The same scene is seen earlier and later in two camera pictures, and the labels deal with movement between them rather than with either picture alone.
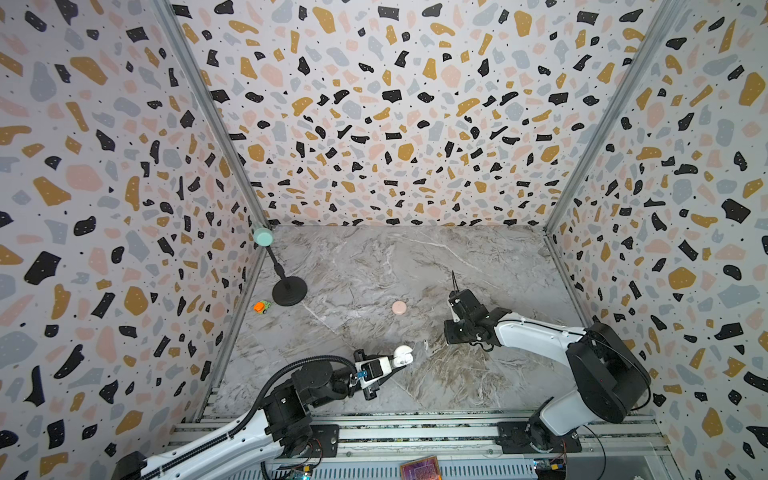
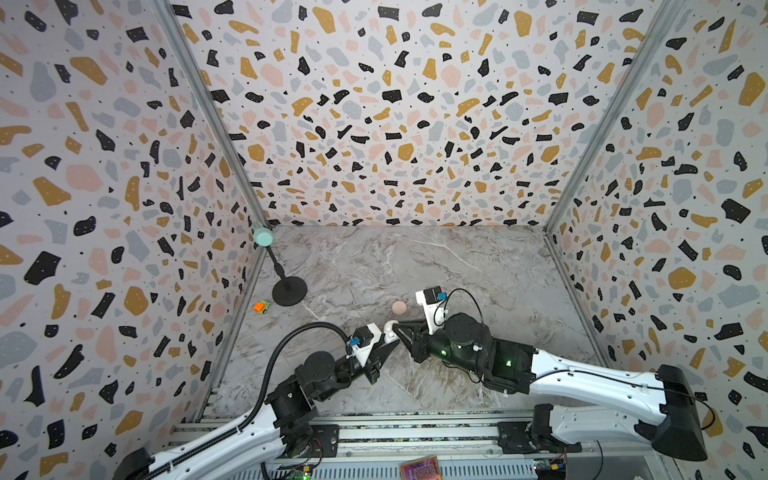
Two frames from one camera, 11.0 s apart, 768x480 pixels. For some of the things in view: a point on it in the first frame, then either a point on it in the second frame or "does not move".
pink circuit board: (421, 469) does not move
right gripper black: (459, 309) → (419, 336)
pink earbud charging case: (399, 307) does not move
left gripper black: (371, 391) → (375, 363)
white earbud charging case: (402, 356) → (390, 335)
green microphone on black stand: (289, 290) does not move
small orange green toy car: (262, 306) does not move
